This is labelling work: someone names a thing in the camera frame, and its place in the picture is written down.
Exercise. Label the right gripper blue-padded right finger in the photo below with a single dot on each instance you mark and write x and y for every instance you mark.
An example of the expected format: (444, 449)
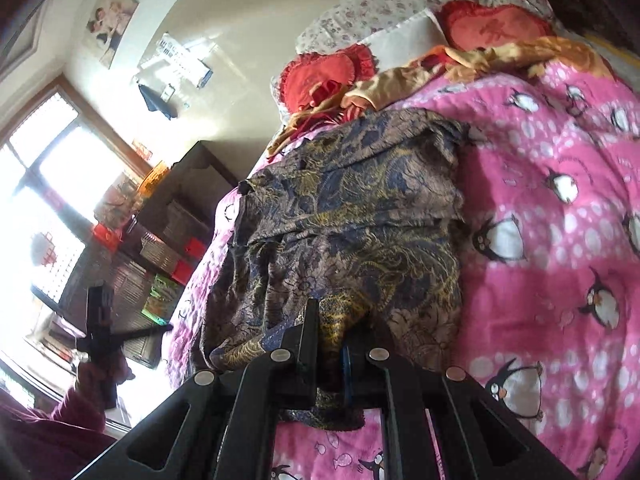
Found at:
(437, 425)

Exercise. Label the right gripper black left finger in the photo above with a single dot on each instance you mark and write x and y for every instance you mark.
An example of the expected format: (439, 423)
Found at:
(221, 426)

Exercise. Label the dark batik patterned garment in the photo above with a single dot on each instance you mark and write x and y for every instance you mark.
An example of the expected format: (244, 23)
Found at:
(364, 218)

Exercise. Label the magenta sleeve left forearm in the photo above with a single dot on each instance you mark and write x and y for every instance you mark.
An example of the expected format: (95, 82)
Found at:
(55, 445)

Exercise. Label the person's left hand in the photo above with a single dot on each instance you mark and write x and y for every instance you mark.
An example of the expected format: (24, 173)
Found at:
(97, 380)

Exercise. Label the green colourful gift bag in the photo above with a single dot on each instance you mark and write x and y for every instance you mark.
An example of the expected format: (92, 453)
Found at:
(162, 300)

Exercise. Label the pink penguin fleece blanket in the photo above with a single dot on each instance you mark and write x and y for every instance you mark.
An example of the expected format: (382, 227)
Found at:
(550, 267)

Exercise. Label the red gift bag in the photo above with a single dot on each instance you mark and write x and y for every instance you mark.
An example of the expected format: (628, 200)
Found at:
(186, 264)

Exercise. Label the dark wooden console table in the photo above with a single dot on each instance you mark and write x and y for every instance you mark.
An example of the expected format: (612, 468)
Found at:
(182, 206)

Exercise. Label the orange plastic basket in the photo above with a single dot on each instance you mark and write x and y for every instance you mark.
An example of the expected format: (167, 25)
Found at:
(152, 180)

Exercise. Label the red and gold blanket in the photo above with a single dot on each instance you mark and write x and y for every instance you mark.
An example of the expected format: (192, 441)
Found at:
(344, 102)

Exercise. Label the red heart-shaped cushion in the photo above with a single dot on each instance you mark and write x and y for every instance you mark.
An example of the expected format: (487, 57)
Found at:
(307, 72)

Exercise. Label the floral white pillow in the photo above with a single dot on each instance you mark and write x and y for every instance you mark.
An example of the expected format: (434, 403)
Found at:
(395, 31)

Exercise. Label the window with wooden frame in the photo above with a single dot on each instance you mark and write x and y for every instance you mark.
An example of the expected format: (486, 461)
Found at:
(61, 169)

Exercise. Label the wall poster photo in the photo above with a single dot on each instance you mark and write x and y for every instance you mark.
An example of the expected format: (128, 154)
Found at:
(106, 25)

